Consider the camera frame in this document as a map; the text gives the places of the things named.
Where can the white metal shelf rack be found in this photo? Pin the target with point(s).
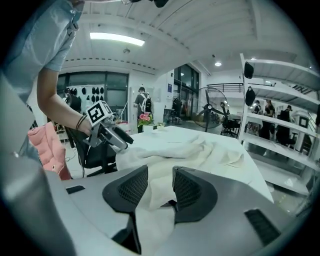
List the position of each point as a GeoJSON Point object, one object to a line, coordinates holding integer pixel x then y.
{"type": "Point", "coordinates": [275, 125]}

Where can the black office chair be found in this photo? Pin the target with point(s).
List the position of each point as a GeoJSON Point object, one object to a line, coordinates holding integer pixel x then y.
{"type": "Point", "coordinates": [231, 123]}
{"type": "Point", "coordinates": [97, 155]}

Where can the ceiling strip light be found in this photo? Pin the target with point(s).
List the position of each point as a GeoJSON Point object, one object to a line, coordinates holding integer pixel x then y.
{"type": "Point", "coordinates": [117, 38]}

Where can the pink potted flowers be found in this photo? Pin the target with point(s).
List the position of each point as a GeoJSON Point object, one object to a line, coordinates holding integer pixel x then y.
{"type": "Point", "coordinates": [146, 120]}

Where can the black metal railing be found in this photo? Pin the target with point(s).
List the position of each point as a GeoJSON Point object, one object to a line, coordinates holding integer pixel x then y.
{"type": "Point", "coordinates": [225, 87]}

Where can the black wrist bands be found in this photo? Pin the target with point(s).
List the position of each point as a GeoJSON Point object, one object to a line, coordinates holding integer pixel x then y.
{"type": "Point", "coordinates": [80, 122]}

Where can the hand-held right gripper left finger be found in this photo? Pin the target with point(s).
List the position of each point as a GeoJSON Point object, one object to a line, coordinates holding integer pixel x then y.
{"type": "Point", "coordinates": [120, 195]}

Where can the black cap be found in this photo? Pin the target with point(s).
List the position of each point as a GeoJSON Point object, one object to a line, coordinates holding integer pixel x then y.
{"type": "Point", "coordinates": [248, 70]}
{"type": "Point", "coordinates": [250, 96]}

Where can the white device with black screen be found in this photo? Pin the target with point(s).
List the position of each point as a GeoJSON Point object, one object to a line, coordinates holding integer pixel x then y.
{"type": "Point", "coordinates": [303, 122]}

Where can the pink puffer jacket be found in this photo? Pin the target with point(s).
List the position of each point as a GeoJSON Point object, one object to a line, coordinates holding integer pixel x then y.
{"type": "Point", "coordinates": [47, 147]}

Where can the beige cloth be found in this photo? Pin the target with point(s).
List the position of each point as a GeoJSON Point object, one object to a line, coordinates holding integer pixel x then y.
{"type": "Point", "coordinates": [200, 152]}

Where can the black pedestal fan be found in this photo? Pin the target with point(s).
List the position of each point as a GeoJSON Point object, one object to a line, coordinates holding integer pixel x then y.
{"type": "Point", "coordinates": [208, 107]}

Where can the person's left forearm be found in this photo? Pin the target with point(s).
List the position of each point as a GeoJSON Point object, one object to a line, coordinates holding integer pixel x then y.
{"type": "Point", "coordinates": [62, 112]}

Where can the row of black wall caps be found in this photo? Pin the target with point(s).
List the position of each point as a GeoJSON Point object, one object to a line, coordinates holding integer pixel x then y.
{"type": "Point", "coordinates": [96, 91]}

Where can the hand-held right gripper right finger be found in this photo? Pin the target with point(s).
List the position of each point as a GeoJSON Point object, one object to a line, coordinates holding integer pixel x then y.
{"type": "Point", "coordinates": [200, 200]}

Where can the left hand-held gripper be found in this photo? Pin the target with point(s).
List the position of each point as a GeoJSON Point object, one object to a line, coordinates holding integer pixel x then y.
{"type": "Point", "coordinates": [98, 113]}

